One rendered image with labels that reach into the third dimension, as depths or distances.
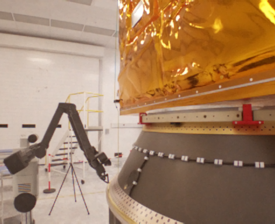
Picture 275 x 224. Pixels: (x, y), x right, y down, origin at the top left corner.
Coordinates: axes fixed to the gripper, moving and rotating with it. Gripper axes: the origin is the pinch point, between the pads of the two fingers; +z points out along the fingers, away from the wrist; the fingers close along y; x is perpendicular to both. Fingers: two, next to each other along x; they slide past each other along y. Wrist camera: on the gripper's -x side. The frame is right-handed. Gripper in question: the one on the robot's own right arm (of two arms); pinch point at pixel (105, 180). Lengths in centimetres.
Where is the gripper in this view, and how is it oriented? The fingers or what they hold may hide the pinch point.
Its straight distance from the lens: 160.0
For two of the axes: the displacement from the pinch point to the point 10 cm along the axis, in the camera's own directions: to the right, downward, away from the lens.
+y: -3.9, 0.6, 9.2
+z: 4.6, 8.8, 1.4
